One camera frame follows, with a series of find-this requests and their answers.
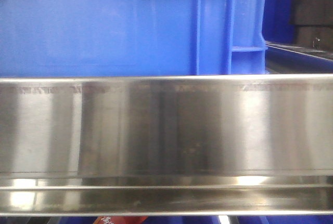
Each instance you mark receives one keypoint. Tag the large blue plastic bin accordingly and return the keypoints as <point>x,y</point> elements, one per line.
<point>42,38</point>

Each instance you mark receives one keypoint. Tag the red printed package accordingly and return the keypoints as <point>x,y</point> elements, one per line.
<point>120,219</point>

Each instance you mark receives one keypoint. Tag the stainless steel rail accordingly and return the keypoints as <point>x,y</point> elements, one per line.
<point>178,145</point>

